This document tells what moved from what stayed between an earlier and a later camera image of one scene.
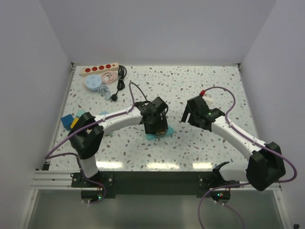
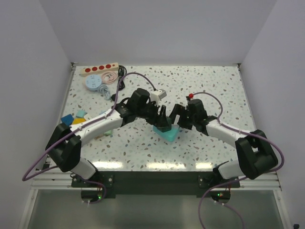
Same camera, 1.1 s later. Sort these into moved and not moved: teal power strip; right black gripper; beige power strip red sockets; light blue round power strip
Moved: teal power strip; right black gripper
Not moved: light blue round power strip; beige power strip red sockets
